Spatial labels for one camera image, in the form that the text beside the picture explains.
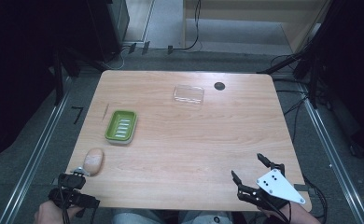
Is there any green soap dish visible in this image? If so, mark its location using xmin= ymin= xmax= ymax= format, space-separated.
xmin=104 ymin=109 xmax=138 ymax=146

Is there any person's right hand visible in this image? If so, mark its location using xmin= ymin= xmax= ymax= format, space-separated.
xmin=257 ymin=201 xmax=297 ymax=224

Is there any black metal stand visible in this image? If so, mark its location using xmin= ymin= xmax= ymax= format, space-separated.
xmin=52 ymin=46 xmax=109 ymax=106
xmin=257 ymin=18 xmax=330 ymax=110

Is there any metal floor rail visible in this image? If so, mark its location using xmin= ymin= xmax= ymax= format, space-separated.
xmin=296 ymin=82 xmax=364 ymax=224
xmin=0 ymin=76 xmax=73 ymax=224

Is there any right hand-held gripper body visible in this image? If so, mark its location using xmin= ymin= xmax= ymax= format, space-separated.
xmin=236 ymin=161 xmax=307 ymax=213

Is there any black floor cable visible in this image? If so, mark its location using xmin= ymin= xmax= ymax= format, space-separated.
xmin=276 ymin=89 xmax=312 ymax=144

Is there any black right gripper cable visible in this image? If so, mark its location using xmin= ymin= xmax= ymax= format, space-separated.
xmin=301 ymin=175 xmax=329 ymax=219

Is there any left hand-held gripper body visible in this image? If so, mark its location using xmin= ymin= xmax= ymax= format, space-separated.
xmin=48 ymin=166 xmax=101 ymax=218

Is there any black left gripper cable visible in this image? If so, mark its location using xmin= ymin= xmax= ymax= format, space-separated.
xmin=57 ymin=173 xmax=73 ymax=224

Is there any clear plastic lid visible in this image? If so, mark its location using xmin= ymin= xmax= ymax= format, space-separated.
xmin=172 ymin=84 xmax=206 ymax=106

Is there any light wooden shelf unit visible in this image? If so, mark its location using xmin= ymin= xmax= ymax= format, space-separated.
xmin=181 ymin=0 xmax=332 ymax=54

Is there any white floor cable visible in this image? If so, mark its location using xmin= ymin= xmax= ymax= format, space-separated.
xmin=103 ymin=46 xmax=132 ymax=71

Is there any black cabinet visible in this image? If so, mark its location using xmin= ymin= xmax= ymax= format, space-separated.
xmin=86 ymin=0 xmax=131 ymax=63

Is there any black hanging cable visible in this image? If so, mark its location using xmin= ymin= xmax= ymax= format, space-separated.
xmin=170 ymin=0 xmax=203 ymax=52

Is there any person's left hand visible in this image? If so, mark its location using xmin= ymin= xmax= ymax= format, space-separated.
xmin=34 ymin=200 xmax=85 ymax=224

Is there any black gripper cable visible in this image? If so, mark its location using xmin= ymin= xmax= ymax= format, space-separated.
xmin=301 ymin=175 xmax=329 ymax=219
xmin=57 ymin=173 xmax=73 ymax=224

